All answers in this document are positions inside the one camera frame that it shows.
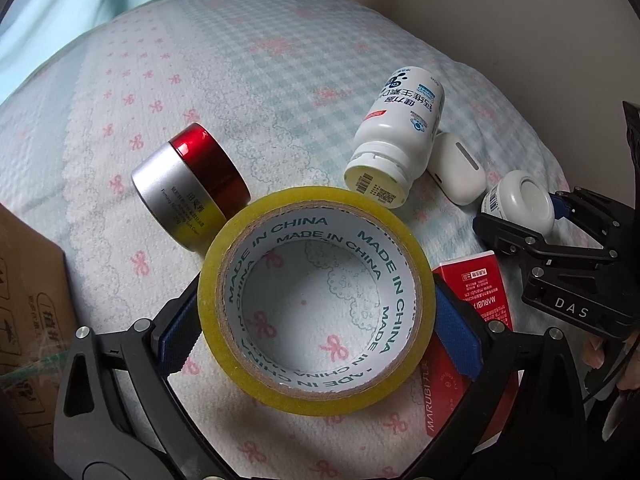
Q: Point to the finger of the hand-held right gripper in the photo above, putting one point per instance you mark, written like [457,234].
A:
[559,206]
[530,244]

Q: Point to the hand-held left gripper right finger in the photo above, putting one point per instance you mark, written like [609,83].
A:
[457,337]

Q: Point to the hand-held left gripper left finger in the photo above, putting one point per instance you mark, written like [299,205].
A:
[176,332]

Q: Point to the small white bottle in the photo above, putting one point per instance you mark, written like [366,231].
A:
[525,200]

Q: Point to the yellow packing tape roll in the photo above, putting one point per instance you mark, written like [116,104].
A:
[220,280]

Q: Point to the person's right hand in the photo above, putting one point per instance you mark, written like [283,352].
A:
[596,351]

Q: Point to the red carton box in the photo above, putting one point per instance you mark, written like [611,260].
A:
[480,285]

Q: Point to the white earbuds case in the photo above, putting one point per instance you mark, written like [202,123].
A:
[457,170]

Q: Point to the brown cardboard box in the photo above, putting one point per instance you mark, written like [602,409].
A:
[30,300]

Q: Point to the red and silver cream jar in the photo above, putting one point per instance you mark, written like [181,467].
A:
[200,170]

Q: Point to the white pill bottle blue print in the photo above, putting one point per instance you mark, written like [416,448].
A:
[400,125]

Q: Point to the checked bow-print blanket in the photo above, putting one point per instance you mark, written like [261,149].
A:
[250,85]

